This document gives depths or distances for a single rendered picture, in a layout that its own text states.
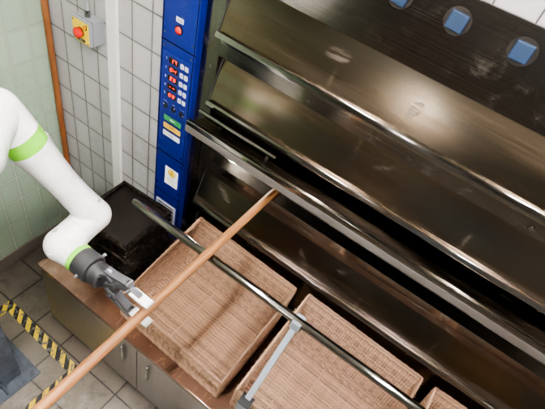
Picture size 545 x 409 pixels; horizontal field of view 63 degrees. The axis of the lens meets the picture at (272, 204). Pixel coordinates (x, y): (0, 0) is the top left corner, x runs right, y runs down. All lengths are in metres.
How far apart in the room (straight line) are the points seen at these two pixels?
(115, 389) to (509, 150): 2.08
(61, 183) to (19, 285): 1.58
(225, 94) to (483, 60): 0.84
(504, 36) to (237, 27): 0.76
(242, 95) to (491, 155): 0.81
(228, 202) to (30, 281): 1.43
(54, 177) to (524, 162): 1.25
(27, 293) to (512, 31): 2.58
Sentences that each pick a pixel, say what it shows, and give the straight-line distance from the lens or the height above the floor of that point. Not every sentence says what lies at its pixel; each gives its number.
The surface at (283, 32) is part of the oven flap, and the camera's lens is 1.41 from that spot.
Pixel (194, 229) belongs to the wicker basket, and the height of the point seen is 0.81.
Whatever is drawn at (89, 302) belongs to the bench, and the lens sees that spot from 2.11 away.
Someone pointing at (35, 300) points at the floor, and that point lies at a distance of 2.84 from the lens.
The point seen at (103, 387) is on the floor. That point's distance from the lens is 2.56.
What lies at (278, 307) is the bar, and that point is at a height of 1.17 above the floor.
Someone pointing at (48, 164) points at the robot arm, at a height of 1.48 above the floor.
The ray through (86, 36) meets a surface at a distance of 1.97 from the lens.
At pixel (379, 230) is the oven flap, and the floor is 1.40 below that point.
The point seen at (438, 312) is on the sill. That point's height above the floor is 1.17.
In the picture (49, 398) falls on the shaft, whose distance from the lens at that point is 1.29.
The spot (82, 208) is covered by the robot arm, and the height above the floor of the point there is 1.31.
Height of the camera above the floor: 2.39
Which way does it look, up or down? 45 degrees down
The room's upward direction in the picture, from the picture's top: 18 degrees clockwise
